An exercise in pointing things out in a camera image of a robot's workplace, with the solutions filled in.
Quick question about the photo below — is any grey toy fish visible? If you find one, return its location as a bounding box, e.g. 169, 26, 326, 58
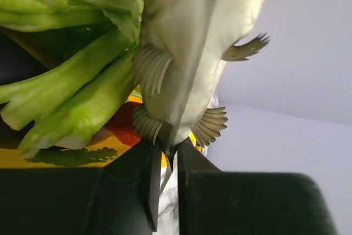
133, 0, 270, 154

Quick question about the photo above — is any yellow plastic bin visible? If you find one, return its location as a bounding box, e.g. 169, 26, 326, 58
0, 89, 171, 170

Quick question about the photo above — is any green toy celery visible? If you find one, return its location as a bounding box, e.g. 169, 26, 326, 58
0, 0, 145, 160

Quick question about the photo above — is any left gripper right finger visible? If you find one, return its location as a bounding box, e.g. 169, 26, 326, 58
177, 140, 338, 235

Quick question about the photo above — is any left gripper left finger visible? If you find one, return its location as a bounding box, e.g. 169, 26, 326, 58
1, 141, 161, 234

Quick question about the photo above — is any red toy chili pepper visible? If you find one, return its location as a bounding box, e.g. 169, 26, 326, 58
106, 101, 141, 146

